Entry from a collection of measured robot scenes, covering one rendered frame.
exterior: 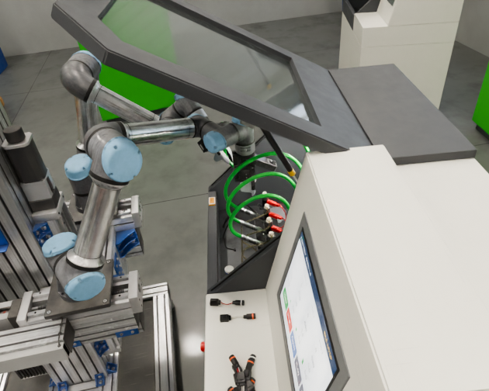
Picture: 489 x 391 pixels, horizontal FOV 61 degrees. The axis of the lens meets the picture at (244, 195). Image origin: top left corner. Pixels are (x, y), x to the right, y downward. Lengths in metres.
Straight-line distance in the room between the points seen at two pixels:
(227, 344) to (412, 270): 0.74
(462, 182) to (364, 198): 0.35
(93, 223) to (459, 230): 0.99
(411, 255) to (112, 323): 1.17
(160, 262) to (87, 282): 1.76
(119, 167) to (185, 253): 1.97
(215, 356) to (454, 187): 0.87
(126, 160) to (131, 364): 1.41
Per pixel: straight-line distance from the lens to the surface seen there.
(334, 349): 0.89
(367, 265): 0.86
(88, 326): 1.73
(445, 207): 1.17
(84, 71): 1.71
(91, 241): 1.33
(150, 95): 4.97
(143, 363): 2.38
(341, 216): 0.96
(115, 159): 1.20
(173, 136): 1.46
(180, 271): 3.00
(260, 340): 1.42
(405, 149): 1.32
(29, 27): 8.30
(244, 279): 1.51
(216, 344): 1.43
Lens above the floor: 2.18
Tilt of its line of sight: 38 degrees down
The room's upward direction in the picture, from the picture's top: 5 degrees counter-clockwise
